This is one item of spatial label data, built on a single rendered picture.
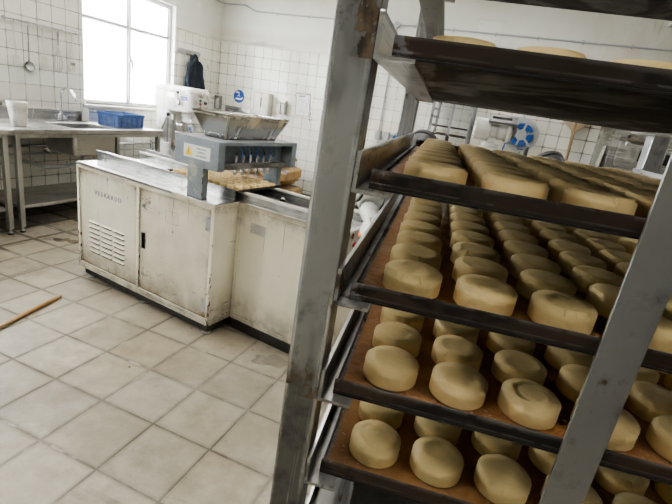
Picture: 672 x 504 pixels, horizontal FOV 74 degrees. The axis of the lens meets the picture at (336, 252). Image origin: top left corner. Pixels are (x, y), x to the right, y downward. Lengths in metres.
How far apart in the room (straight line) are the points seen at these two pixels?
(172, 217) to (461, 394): 2.54
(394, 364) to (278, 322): 2.29
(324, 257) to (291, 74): 6.69
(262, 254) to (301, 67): 4.64
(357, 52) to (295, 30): 6.74
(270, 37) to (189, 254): 4.93
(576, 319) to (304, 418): 0.24
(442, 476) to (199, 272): 2.40
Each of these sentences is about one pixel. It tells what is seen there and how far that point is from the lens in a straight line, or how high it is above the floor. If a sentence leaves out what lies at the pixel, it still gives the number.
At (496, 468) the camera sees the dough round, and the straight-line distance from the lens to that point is 0.50.
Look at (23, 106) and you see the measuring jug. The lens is 4.77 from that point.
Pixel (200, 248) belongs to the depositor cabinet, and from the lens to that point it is 2.70.
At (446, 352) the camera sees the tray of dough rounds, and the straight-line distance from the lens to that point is 0.46.
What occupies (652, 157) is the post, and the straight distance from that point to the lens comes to 1.00.
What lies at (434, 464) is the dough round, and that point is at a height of 1.15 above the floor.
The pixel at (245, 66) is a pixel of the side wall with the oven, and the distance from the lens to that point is 7.39.
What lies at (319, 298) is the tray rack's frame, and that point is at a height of 1.31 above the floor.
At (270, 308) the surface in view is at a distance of 2.70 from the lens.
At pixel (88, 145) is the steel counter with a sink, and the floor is 0.72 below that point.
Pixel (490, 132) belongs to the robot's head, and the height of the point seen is 1.45.
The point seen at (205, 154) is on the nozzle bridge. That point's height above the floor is 1.10.
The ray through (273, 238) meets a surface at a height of 0.69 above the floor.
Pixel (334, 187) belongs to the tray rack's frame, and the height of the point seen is 1.40.
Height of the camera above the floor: 1.45
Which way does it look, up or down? 18 degrees down
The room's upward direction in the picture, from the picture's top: 9 degrees clockwise
